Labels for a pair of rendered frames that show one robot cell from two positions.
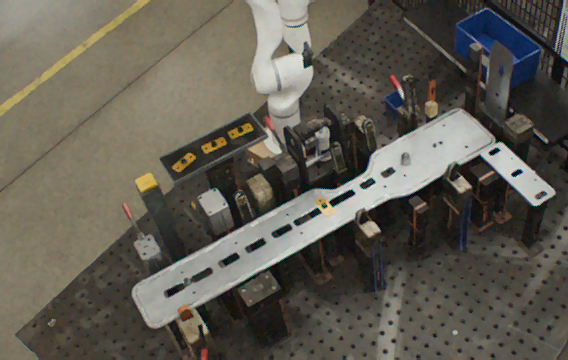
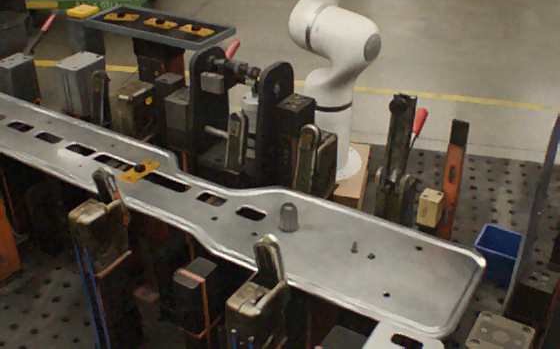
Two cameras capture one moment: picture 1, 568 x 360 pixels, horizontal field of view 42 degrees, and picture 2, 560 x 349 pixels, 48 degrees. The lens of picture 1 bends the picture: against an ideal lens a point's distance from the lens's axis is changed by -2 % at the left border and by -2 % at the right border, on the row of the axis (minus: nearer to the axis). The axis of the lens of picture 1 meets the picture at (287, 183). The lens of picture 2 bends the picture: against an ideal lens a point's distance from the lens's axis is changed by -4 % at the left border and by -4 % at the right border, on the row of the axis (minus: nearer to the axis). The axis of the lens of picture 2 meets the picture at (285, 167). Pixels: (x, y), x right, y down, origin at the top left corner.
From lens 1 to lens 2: 2.11 m
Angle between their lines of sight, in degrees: 43
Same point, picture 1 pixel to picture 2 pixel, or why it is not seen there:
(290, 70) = (331, 23)
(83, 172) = not seen: hidden behind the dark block
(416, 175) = not seen: hidden behind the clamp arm
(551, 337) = not seen: outside the picture
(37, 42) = (413, 72)
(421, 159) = (308, 243)
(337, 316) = (42, 327)
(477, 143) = (409, 308)
